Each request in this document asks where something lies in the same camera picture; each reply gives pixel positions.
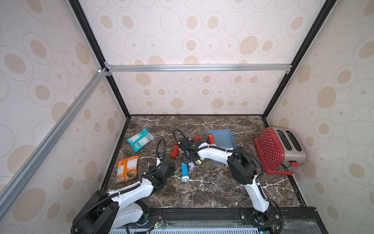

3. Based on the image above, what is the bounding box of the red flashlight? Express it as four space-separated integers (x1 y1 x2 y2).
207 134 216 145
170 142 179 159

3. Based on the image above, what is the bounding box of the light green flashlight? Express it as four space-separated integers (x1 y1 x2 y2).
195 158 204 165

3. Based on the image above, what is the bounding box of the blue flashlight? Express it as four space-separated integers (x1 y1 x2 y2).
181 162 190 182

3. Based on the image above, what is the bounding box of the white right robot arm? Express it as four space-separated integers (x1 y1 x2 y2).
177 137 272 215

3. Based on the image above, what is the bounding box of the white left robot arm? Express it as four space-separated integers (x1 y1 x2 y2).
70 159 176 234

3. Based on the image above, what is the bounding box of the blue plastic storage box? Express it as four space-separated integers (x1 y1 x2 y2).
207 129 236 165

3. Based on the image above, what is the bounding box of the orange snack packet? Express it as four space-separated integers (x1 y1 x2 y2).
116 156 139 183

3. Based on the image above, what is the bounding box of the teal snack packet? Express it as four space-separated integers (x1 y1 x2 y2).
127 129 155 152

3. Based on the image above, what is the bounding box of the red polka dot toaster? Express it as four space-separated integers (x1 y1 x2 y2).
254 127 306 176

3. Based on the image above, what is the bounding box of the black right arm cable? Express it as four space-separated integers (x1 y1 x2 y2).
173 128 188 144

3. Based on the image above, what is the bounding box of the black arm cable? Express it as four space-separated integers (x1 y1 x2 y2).
173 128 188 144
156 138 167 164

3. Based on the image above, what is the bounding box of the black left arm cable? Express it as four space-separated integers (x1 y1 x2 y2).
156 138 167 164

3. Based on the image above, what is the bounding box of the silver aluminium rail back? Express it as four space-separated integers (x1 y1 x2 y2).
108 64 292 72

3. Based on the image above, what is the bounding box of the silver aluminium rail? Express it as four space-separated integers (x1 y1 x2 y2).
1 67 108 219
108 64 292 72

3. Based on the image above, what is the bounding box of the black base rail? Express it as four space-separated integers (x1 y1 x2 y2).
76 207 328 234

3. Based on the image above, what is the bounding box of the silver aluminium rail left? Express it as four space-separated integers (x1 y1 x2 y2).
1 67 108 219

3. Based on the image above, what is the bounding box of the black frame post left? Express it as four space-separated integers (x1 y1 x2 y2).
68 0 131 119

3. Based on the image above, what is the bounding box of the black frame post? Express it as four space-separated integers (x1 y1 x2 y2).
262 0 337 121
68 0 131 119

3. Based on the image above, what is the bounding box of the black frame post right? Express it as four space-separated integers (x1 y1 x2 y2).
262 0 337 121

